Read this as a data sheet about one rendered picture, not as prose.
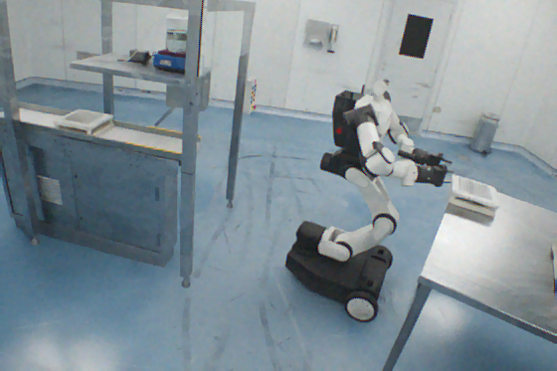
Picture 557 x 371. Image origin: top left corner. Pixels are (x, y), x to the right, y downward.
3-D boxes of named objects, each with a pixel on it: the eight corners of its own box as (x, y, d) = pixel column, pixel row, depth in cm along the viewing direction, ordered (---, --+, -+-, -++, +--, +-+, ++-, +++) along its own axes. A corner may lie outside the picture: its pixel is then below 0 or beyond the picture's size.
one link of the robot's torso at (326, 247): (315, 254, 230) (319, 238, 224) (325, 239, 247) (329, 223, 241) (346, 266, 223) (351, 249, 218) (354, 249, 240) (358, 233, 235)
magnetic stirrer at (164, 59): (204, 68, 194) (205, 51, 190) (189, 74, 175) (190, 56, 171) (170, 62, 196) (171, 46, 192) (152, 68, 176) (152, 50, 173)
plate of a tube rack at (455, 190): (493, 190, 192) (494, 187, 191) (498, 209, 171) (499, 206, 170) (451, 177, 200) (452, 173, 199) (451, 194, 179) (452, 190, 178)
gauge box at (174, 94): (208, 106, 206) (211, 73, 198) (202, 111, 197) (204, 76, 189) (173, 100, 208) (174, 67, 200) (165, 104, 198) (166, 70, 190)
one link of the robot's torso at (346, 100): (320, 152, 197) (333, 89, 182) (337, 135, 226) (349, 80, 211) (373, 168, 187) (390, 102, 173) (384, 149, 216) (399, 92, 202)
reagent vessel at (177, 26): (198, 51, 187) (201, 15, 180) (187, 55, 173) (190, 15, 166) (172, 47, 188) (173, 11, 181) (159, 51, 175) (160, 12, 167)
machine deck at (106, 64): (210, 75, 198) (211, 68, 197) (183, 89, 164) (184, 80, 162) (111, 59, 203) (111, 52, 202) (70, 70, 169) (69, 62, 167)
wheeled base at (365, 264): (276, 279, 230) (282, 239, 216) (304, 240, 274) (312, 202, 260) (370, 319, 209) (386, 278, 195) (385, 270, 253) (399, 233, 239)
